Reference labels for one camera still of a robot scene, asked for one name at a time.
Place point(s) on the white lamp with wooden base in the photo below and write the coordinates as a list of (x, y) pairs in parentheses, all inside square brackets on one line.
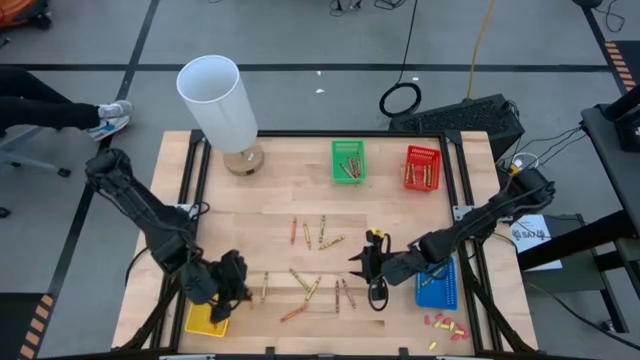
[(215, 100)]

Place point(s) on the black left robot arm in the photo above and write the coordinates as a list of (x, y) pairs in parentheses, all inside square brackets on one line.
[(135, 200)]

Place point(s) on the orange crayon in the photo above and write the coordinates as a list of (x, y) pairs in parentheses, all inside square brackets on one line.
[(294, 230), (294, 313)]

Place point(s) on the person's shoe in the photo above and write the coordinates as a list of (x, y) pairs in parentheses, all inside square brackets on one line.
[(117, 109), (110, 129)]

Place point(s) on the person's leg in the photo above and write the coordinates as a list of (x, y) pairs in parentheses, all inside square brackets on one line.
[(50, 117), (40, 82)]

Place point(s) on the grey office chair base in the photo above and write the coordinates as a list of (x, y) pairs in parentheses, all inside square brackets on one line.
[(25, 155)]

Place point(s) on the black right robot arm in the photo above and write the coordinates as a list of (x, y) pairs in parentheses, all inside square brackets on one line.
[(475, 225)]

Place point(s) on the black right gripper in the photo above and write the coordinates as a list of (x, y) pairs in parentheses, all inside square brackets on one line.
[(385, 265)]

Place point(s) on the black side table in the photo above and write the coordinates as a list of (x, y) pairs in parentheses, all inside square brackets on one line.
[(615, 175)]

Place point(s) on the yellow plug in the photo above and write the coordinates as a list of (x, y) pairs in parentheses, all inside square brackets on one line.
[(513, 169)]

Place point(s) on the black table frame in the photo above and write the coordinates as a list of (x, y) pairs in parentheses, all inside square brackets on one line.
[(320, 133)]

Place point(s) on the yellow crayon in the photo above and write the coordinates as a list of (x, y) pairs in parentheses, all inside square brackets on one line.
[(434, 274), (313, 289), (331, 243), (307, 236)]

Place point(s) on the green plastic basket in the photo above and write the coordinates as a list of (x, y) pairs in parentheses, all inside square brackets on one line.
[(340, 150)]

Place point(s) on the yellow plastic basket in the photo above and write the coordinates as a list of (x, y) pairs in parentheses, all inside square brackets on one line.
[(200, 325)]

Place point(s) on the black computer tower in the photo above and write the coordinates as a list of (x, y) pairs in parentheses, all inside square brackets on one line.
[(460, 117)]

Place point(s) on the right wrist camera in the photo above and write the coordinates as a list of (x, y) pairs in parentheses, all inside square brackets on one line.
[(375, 239)]

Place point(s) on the red plastic basket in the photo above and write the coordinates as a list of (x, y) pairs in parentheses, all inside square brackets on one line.
[(422, 152)]

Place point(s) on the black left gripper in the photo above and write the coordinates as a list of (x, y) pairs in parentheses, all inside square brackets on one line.
[(231, 275)]

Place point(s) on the orange object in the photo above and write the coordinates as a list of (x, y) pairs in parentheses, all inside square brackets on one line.
[(20, 10)]

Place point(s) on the blue plastic basket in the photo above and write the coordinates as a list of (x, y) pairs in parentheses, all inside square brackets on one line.
[(445, 292)]

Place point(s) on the white printed paper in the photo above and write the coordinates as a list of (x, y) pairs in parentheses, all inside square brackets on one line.
[(530, 235)]

